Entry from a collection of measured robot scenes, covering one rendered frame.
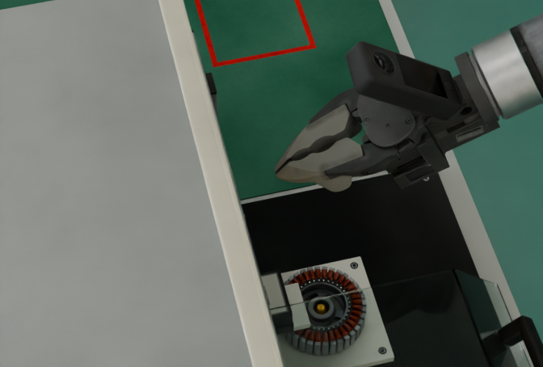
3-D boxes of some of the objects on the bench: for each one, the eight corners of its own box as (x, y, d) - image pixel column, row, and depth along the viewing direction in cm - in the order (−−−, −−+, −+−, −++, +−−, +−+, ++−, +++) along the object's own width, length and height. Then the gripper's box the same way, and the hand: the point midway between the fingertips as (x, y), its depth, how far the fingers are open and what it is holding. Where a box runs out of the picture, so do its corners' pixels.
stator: (351, 271, 152) (352, 256, 149) (375, 347, 146) (377, 333, 143) (267, 288, 151) (267, 274, 148) (288, 366, 145) (288, 353, 142)
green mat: (328, -125, 201) (328, -126, 201) (442, 158, 167) (442, 158, 167) (-240, -30, 188) (-240, -31, 188) (-242, 298, 154) (-242, 297, 154)
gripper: (513, 148, 111) (313, 238, 116) (481, 76, 116) (291, 166, 121) (489, 104, 104) (278, 203, 109) (456, 30, 109) (255, 127, 114)
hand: (284, 165), depth 113 cm, fingers closed
